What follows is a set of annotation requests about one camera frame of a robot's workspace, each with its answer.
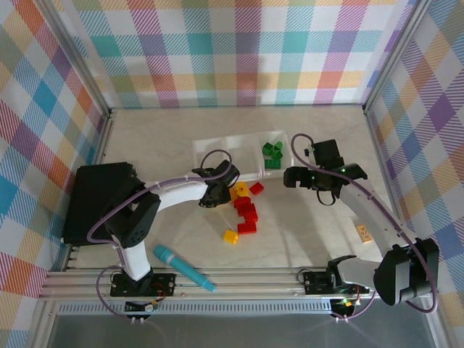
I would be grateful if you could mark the yellow lego brick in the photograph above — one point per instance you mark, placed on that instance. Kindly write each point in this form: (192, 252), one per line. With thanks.
(233, 194)
(231, 236)

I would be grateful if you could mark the long green lego brick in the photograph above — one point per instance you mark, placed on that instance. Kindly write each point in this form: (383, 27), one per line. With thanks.
(272, 164)

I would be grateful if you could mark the yellow round lego piece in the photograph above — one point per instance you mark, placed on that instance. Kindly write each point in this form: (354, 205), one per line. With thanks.
(241, 189)

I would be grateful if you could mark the red lego brick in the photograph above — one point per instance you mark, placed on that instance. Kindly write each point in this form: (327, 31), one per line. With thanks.
(256, 188)
(251, 217)
(242, 202)
(248, 209)
(247, 227)

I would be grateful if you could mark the small green lego brick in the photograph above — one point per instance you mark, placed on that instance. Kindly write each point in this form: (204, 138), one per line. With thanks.
(278, 145)
(268, 148)
(277, 155)

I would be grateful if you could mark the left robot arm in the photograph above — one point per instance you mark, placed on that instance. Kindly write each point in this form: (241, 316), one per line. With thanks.
(174, 192)

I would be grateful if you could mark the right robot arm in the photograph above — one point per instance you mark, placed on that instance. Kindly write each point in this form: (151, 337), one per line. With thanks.
(377, 224)

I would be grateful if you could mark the clear three-compartment container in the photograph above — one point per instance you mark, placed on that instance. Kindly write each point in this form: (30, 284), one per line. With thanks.
(239, 145)

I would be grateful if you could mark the small wooden block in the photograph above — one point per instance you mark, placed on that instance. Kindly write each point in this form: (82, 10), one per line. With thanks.
(364, 233)

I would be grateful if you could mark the teal marker pen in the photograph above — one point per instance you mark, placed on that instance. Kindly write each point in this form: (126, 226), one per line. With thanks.
(174, 262)

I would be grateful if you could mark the perforated metal strip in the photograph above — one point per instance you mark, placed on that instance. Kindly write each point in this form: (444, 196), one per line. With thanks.
(235, 309)

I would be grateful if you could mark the black box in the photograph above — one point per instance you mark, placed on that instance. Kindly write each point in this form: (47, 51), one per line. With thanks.
(90, 203)

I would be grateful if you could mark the left small circuit board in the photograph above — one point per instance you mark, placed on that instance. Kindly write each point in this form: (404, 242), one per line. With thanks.
(143, 307)

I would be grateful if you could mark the small circuit board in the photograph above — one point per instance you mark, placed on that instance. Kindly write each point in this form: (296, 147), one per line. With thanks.
(143, 307)
(346, 304)

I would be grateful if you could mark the right small circuit board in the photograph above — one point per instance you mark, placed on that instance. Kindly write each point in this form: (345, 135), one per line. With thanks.
(346, 304)

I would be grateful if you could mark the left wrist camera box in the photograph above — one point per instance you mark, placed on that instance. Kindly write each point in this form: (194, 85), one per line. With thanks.
(226, 170)

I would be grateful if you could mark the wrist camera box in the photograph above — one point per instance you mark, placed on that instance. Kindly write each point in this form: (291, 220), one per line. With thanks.
(326, 152)
(226, 170)

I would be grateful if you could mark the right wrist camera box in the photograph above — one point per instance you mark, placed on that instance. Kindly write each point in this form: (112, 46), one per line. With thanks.
(326, 152)

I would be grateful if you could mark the right aluminium side rail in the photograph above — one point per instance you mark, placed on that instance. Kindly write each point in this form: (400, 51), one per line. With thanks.
(378, 152)

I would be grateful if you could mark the aluminium side rail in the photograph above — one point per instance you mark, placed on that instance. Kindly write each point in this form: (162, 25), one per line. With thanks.
(378, 152)
(105, 137)

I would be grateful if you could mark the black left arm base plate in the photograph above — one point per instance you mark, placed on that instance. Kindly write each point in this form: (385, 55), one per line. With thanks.
(163, 284)

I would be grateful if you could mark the aluminium front rail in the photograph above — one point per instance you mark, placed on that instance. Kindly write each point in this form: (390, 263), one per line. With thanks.
(253, 286)

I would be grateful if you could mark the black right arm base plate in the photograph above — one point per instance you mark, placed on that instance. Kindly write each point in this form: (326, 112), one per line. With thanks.
(313, 286)

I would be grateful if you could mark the left aluminium side rail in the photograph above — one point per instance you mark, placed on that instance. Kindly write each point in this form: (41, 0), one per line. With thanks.
(105, 137)

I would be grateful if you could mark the right aluminium frame post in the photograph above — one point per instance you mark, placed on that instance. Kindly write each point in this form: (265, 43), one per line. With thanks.
(395, 54)

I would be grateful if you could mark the aluminium frame post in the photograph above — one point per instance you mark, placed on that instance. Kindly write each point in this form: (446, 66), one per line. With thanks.
(78, 58)
(395, 54)

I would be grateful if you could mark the left aluminium frame post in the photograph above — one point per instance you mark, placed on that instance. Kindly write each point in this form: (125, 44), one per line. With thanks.
(78, 58)

